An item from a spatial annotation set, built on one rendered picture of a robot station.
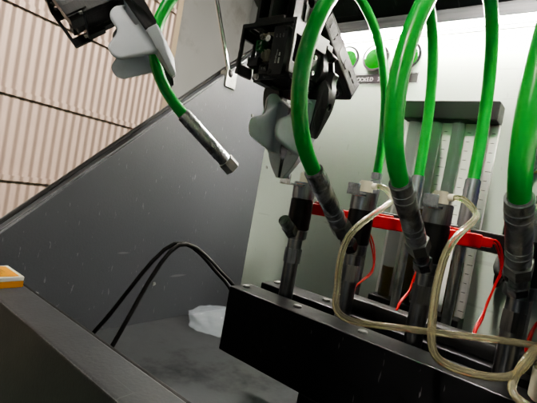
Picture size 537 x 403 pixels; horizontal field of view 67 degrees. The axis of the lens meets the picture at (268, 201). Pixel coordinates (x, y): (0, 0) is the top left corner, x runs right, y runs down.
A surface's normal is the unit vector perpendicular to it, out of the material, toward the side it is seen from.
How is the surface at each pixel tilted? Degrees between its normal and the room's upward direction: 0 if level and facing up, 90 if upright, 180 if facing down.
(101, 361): 0
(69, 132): 90
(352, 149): 90
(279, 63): 90
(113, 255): 90
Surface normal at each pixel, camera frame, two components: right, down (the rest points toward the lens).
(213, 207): 0.77, 0.16
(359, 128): -0.61, -0.08
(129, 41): 0.27, -0.18
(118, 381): 0.18, -0.98
